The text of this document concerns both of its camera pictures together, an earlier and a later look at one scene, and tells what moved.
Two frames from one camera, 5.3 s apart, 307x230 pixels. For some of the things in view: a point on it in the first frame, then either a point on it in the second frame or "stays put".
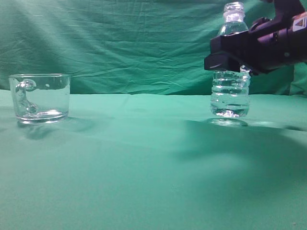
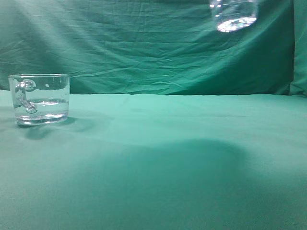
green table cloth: [156, 162] stays put
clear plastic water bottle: [230, 91] -> [233, 15]
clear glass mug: [41, 98] stays put
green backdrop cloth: [128, 46] stays put
